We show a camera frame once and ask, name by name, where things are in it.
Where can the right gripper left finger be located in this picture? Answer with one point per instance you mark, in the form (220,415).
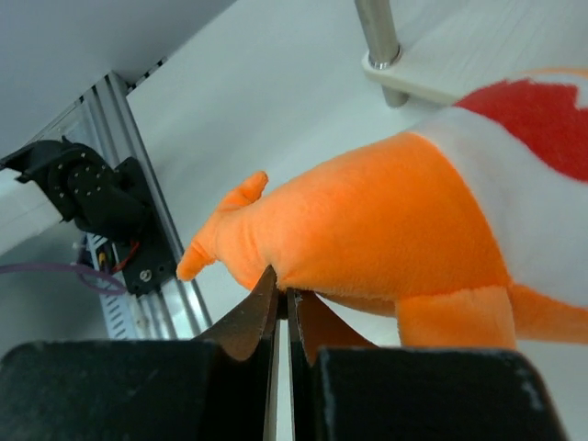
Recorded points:
(216,386)

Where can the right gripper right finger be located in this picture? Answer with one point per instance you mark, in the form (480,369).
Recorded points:
(345,388)

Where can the orange shark plush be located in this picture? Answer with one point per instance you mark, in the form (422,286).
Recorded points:
(469,228)

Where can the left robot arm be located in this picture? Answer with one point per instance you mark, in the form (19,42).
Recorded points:
(49,181)

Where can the white two-tier shelf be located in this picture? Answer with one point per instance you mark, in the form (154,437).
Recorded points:
(441,50)

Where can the aluminium front rail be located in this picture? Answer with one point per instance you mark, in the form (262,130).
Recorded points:
(157,305)

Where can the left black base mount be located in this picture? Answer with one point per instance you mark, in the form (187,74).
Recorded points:
(144,251)

